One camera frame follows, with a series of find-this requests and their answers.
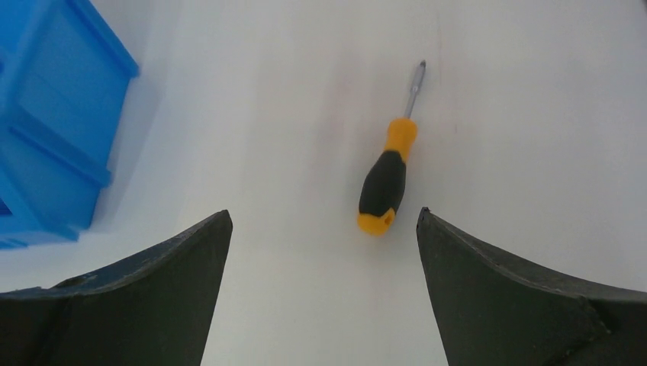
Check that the blue plastic bin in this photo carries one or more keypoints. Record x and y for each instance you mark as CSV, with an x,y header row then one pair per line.
x,y
64,78

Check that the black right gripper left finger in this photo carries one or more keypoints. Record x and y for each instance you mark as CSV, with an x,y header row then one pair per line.
x,y
154,307

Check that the orange black handled screwdriver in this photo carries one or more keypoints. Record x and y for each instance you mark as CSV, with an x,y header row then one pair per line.
x,y
384,186

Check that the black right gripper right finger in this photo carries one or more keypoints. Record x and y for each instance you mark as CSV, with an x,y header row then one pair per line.
x,y
495,308

